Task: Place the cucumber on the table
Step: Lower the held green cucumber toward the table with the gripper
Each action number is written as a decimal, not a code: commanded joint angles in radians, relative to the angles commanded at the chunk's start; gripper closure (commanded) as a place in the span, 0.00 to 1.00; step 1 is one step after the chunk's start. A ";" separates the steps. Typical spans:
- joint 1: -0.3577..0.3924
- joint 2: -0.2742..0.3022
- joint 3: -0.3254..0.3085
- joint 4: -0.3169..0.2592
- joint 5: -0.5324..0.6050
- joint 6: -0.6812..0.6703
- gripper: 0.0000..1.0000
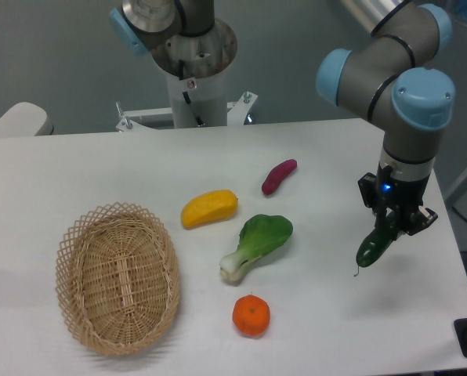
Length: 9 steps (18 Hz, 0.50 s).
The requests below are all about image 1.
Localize orange tangerine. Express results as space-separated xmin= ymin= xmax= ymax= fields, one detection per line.
xmin=232 ymin=295 xmax=271 ymax=337

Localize yellow mango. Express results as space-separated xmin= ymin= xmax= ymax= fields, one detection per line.
xmin=181 ymin=190 xmax=238 ymax=229

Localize green cucumber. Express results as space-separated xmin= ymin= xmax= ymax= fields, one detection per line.
xmin=353 ymin=211 xmax=402 ymax=277

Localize white metal base frame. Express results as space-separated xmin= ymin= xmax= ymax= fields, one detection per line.
xmin=115 ymin=91 xmax=259 ymax=132

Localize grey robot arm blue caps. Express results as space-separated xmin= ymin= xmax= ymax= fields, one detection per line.
xmin=110 ymin=1 xmax=455 ymax=235

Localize woven wicker basket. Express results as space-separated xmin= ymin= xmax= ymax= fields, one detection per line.
xmin=56 ymin=202 xmax=180 ymax=356

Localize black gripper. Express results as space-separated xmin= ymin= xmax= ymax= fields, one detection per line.
xmin=358 ymin=165 xmax=438 ymax=240

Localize purple sweet potato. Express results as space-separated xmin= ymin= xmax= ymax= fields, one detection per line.
xmin=261 ymin=159 xmax=298 ymax=196

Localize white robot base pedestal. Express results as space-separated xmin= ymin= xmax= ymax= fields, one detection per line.
xmin=151 ymin=19 xmax=237 ymax=111

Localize green bok choy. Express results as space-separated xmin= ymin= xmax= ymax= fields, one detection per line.
xmin=219 ymin=214 xmax=293 ymax=284

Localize white chair armrest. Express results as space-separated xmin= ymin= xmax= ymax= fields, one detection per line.
xmin=0 ymin=102 xmax=54 ymax=139

